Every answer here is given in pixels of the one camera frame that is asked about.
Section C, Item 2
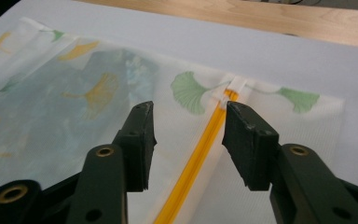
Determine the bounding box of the leaf print mesh laundry bag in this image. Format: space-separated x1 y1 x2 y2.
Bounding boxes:
0 17 347 224

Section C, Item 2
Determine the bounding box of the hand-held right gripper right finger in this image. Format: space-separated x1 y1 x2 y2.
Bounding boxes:
221 100 358 224

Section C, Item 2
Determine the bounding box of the blue floral garment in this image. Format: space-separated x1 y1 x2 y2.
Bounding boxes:
0 49 160 188

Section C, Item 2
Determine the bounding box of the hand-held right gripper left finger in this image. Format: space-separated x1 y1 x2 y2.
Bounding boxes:
66 100 158 224

